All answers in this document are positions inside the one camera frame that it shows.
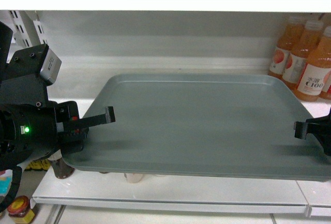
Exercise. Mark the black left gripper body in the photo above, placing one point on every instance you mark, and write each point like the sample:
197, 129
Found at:
70, 138

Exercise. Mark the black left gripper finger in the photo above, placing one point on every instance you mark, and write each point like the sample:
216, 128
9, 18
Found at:
108, 117

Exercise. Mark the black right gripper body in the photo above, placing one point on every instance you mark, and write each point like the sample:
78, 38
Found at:
320, 128

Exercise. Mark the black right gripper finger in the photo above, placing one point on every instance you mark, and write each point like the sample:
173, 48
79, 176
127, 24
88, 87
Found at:
300, 130

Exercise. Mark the grey-green rectangular tray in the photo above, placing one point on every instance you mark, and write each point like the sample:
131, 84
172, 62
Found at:
202, 125

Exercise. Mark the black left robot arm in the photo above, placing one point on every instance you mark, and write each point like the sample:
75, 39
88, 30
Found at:
32, 125

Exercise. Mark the dark soy sauce bottle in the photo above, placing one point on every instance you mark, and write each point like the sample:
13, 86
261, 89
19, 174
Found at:
60, 168

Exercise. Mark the orange juice bottle C100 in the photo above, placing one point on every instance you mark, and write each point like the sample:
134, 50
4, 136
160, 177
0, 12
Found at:
316, 70

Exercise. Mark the white middle shelf board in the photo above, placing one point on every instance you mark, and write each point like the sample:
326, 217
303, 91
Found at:
82, 78

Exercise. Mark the white lower shelf board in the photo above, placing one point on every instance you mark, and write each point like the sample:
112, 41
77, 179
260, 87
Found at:
186, 193

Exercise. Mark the orange juice bottle middle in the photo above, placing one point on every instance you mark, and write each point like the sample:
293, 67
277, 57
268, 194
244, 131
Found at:
308, 41

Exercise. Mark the red lid sauce jar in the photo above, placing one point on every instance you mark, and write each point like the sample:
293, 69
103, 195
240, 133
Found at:
20, 210

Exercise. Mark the orange juice bottle left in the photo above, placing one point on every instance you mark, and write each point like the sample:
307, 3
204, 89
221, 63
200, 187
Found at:
289, 38

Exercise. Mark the white slotted shelf upright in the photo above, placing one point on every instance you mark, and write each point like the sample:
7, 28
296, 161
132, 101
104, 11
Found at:
29, 30

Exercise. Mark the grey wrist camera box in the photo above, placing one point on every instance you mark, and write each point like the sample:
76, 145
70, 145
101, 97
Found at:
50, 67

